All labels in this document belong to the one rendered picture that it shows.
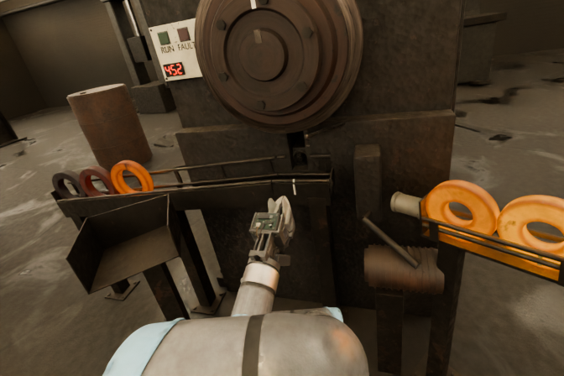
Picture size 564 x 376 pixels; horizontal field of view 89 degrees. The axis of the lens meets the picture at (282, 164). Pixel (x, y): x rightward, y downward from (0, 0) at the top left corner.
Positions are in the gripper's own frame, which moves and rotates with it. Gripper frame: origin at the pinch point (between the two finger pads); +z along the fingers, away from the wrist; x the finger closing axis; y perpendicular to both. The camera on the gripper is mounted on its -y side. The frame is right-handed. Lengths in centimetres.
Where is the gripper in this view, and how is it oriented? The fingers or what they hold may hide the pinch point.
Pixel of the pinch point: (283, 201)
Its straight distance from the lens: 78.2
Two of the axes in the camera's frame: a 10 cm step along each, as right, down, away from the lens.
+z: 2.0, -7.1, 6.8
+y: -2.3, -7.1, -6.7
